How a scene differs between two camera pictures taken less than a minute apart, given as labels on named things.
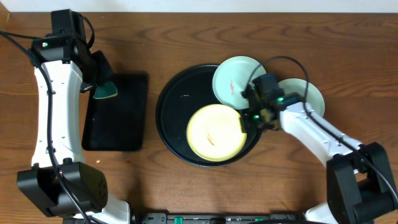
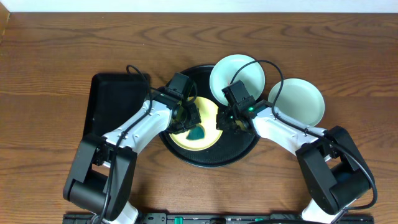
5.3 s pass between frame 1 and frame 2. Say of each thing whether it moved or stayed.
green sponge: moved
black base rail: stayed
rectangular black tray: stayed
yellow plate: moved
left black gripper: moved
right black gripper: moved
